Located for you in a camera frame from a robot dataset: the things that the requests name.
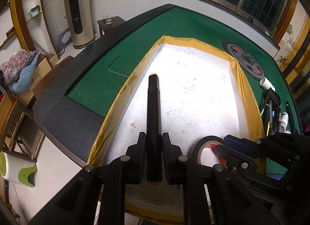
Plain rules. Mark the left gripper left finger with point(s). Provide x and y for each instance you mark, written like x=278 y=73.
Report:
x=136 y=163

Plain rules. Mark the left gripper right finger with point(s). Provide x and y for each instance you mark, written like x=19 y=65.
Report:
x=171 y=162

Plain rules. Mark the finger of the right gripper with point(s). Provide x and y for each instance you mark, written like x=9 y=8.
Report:
x=241 y=145

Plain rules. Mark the thick black marker yellow band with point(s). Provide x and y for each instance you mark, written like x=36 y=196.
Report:
x=154 y=138

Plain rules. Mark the black electrical tape roll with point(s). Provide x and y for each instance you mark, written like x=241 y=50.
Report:
x=203 y=151

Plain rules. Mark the white pill bottle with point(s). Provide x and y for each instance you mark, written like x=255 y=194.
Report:
x=265 y=84

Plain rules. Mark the white yellow-edged storage box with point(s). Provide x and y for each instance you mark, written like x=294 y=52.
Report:
x=203 y=92

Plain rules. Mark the yellow black spring pen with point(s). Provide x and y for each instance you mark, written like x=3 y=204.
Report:
x=268 y=118

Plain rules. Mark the white bottle mouth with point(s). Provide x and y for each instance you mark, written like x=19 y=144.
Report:
x=283 y=122

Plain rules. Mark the black marker purple cap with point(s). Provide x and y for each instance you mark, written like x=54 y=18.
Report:
x=278 y=119

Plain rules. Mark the black pen barcode label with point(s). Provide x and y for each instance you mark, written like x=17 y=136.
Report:
x=266 y=100

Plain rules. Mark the black ribbed plastic holder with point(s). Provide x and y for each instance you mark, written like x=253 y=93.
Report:
x=274 y=98

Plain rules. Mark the round grey table centre console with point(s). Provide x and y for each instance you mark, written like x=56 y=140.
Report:
x=247 y=62

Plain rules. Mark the green white plastic stool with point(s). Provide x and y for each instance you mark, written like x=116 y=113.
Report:
x=17 y=170

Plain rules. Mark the small dark side table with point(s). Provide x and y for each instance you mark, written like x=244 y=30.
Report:
x=105 y=27

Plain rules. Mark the clear glass cup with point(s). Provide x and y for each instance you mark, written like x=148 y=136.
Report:
x=107 y=19

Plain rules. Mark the floral and blue quilts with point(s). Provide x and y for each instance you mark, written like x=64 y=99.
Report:
x=17 y=72

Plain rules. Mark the tall gold tower fan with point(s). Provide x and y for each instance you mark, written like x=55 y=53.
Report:
x=79 y=21

